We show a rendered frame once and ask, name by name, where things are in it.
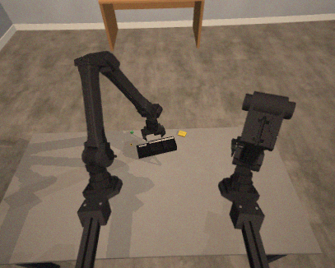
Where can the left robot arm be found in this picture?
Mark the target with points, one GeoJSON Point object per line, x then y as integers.
{"type": "Point", "coordinates": [97, 154]}

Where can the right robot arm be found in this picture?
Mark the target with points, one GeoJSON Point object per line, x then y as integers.
{"type": "Point", "coordinates": [257, 136]}

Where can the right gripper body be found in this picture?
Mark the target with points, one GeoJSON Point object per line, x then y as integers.
{"type": "Point", "coordinates": [238, 142]}

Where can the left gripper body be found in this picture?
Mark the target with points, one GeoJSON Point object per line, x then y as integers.
{"type": "Point", "coordinates": [156, 130]}

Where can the black rack of labelled bins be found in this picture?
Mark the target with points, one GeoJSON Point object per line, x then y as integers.
{"type": "Point", "coordinates": [156, 147]}

